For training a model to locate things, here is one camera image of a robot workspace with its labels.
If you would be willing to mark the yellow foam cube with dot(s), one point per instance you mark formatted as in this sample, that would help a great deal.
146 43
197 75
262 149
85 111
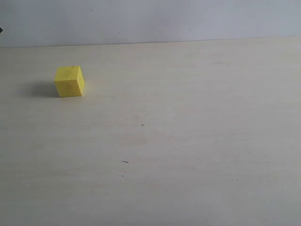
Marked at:
69 81

